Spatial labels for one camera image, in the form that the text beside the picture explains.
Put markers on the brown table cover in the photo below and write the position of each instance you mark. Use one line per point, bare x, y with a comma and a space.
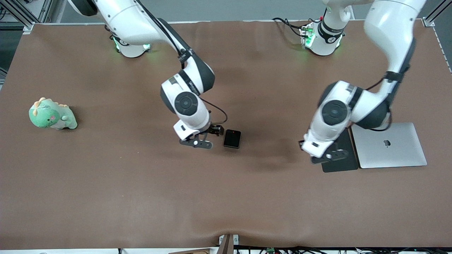
141, 194

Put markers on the brown mount post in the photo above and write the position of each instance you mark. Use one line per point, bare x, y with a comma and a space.
226, 247

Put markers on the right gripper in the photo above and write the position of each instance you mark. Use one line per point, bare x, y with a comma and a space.
213, 130

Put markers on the grey metal bracket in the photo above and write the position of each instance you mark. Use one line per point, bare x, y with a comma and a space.
236, 240

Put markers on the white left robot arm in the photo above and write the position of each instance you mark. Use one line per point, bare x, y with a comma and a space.
388, 28

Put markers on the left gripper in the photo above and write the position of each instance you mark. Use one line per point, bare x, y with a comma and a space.
299, 143

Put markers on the silver closed laptop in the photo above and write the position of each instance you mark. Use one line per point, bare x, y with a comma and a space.
395, 151

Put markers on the green plush dinosaur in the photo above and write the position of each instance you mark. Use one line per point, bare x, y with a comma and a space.
49, 116

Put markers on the aluminium frame strut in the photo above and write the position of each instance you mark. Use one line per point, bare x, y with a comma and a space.
432, 16
21, 16

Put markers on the black smartphone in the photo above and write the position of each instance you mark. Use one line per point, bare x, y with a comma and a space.
232, 138

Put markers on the black mouse pad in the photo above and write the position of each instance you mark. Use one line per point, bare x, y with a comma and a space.
342, 167

